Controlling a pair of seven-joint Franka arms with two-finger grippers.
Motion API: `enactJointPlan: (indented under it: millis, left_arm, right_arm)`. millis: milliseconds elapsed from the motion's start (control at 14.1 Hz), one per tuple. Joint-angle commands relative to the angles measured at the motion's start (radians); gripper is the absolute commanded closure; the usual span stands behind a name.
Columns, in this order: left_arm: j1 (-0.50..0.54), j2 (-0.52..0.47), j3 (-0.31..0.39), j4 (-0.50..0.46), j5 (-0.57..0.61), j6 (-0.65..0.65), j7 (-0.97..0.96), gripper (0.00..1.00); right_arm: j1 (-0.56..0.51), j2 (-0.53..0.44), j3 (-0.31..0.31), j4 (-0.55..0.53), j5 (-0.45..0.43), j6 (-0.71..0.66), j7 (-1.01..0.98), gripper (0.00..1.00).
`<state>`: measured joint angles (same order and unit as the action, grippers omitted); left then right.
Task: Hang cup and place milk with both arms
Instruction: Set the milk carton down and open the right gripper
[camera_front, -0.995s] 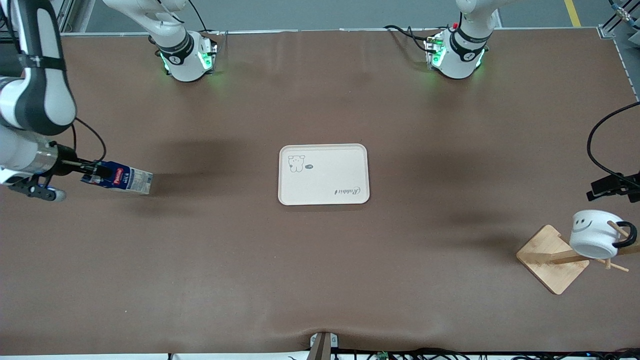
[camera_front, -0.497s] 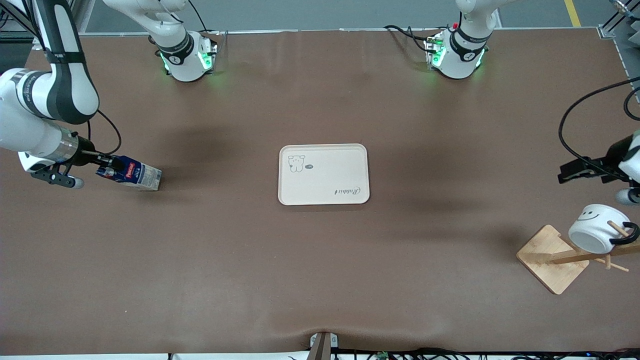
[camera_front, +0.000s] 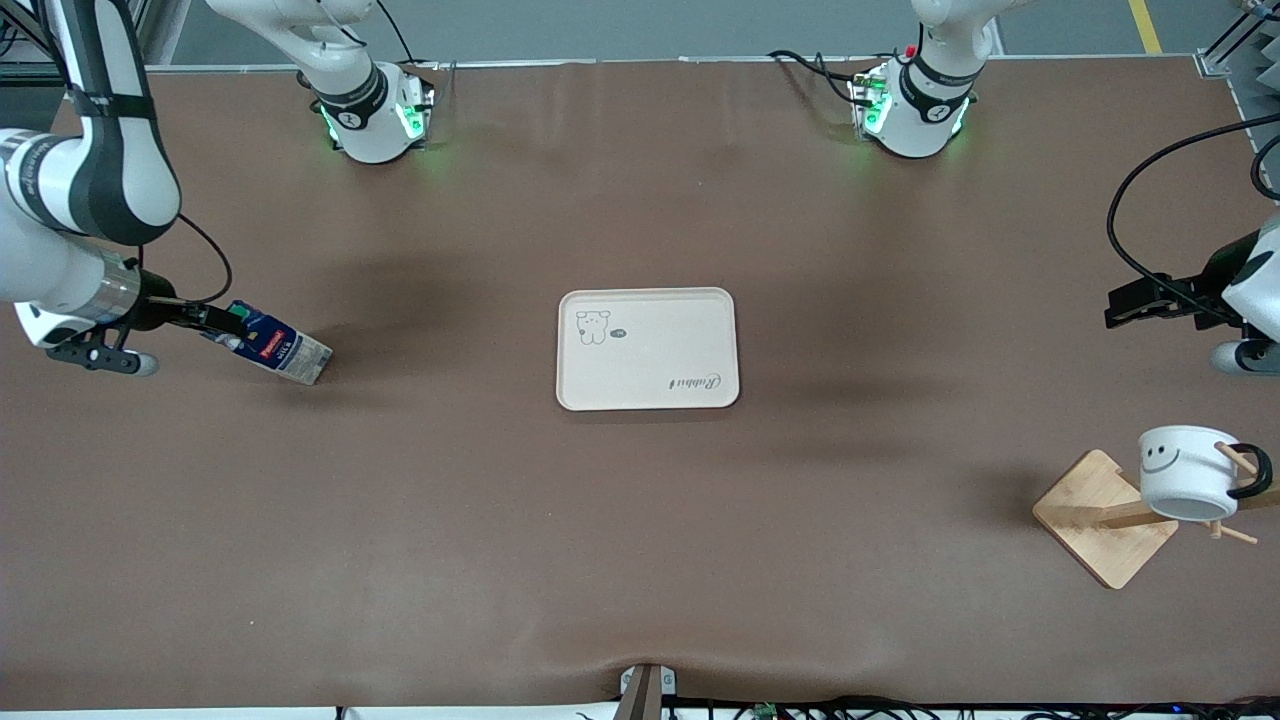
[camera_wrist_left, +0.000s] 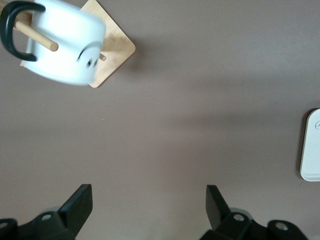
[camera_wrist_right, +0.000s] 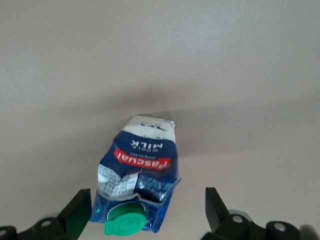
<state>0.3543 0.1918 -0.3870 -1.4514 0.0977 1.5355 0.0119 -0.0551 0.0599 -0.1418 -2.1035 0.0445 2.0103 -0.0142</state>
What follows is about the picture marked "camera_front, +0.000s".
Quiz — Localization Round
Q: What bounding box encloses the blue milk carton green cap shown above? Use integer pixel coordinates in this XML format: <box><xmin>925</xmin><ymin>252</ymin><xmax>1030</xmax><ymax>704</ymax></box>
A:
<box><xmin>200</xmin><ymin>300</ymin><xmax>335</xmax><ymax>387</ymax></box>

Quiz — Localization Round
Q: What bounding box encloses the white smiley cup black handle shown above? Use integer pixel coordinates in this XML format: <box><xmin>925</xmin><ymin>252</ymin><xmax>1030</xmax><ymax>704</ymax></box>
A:
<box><xmin>1138</xmin><ymin>425</ymin><xmax>1275</xmax><ymax>524</ymax></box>

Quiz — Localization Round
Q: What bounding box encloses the wooden cup rack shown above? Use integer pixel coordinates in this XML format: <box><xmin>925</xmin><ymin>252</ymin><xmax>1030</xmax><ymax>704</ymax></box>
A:
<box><xmin>1032</xmin><ymin>442</ymin><xmax>1280</xmax><ymax>590</ymax></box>

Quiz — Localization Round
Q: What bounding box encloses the beige plastic tray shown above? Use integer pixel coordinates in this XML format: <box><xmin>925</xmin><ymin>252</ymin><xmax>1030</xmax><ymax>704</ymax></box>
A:
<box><xmin>556</xmin><ymin>287</ymin><xmax>742</xmax><ymax>412</ymax></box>

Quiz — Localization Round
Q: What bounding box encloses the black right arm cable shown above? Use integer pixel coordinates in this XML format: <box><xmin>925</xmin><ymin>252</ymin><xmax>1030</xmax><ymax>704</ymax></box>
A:
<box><xmin>148</xmin><ymin>212</ymin><xmax>235</xmax><ymax>307</ymax></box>

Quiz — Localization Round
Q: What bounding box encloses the long black left arm cable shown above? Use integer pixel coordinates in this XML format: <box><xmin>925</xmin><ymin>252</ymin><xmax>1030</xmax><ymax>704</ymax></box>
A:
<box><xmin>1105</xmin><ymin>124</ymin><xmax>1280</xmax><ymax>327</ymax></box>

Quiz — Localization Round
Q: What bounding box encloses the short black left arm cable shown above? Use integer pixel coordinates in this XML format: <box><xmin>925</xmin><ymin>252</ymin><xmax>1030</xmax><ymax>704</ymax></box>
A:
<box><xmin>1248</xmin><ymin>132</ymin><xmax>1280</xmax><ymax>203</ymax></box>

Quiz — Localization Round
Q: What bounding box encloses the metal table corner bracket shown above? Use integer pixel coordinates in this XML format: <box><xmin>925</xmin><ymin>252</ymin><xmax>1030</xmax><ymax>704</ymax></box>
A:
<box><xmin>1198</xmin><ymin>0</ymin><xmax>1280</xmax><ymax>79</ymax></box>

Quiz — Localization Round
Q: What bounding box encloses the black right base cable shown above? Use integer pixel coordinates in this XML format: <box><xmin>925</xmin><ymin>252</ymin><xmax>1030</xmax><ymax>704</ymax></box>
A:
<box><xmin>373</xmin><ymin>0</ymin><xmax>457</xmax><ymax>101</ymax></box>

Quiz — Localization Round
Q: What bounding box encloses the black base cable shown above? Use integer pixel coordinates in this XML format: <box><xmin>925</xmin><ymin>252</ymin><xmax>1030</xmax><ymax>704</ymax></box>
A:
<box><xmin>373</xmin><ymin>0</ymin><xmax>457</xmax><ymax>101</ymax></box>
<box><xmin>767</xmin><ymin>48</ymin><xmax>863</xmax><ymax>107</ymax></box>

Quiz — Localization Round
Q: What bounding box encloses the black left base cable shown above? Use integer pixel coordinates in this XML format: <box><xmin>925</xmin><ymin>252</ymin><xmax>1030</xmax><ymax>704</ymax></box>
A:
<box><xmin>767</xmin><ymin>48</ymin><xmax>863</xmax><ymax>107</ymax></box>

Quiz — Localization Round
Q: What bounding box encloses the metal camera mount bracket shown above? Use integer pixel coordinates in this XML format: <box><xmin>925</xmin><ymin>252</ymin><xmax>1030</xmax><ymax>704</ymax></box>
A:
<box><xmin>618</xmin><ymin>662</ymin><xmax>679</xmax><ymax>720</ymax></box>

